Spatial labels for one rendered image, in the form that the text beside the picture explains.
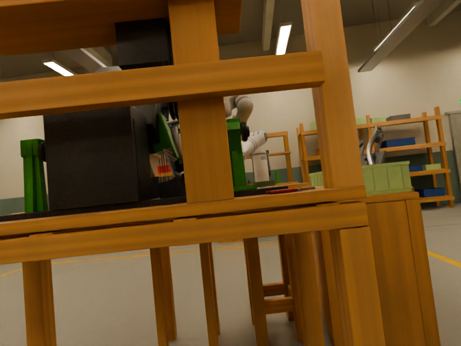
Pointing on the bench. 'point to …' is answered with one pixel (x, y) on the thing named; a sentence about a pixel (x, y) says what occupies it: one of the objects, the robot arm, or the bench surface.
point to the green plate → (164, 138)
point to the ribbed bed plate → (171, 163)
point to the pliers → (289, 190)
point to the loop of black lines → (167, 65)
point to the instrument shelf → (86, 22)
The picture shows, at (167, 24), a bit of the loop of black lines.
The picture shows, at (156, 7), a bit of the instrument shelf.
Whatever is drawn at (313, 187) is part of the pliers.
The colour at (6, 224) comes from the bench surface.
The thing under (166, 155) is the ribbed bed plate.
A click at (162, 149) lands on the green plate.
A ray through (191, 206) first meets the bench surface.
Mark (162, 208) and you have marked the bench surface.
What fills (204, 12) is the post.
